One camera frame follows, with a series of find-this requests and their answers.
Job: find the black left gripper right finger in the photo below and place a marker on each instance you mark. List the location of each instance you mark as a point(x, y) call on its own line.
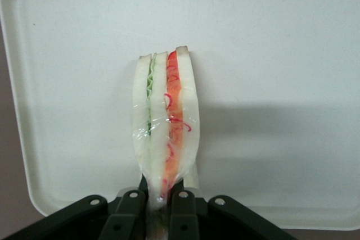
point(185, 217)

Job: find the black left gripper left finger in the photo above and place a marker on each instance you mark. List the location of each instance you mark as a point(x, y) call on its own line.
point(123, 217)

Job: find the triangular sandwich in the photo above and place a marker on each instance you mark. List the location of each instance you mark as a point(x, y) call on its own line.
point(157, 110)

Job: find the cream rectangular plastic tray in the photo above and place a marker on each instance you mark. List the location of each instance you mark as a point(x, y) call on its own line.
point(253, 54)

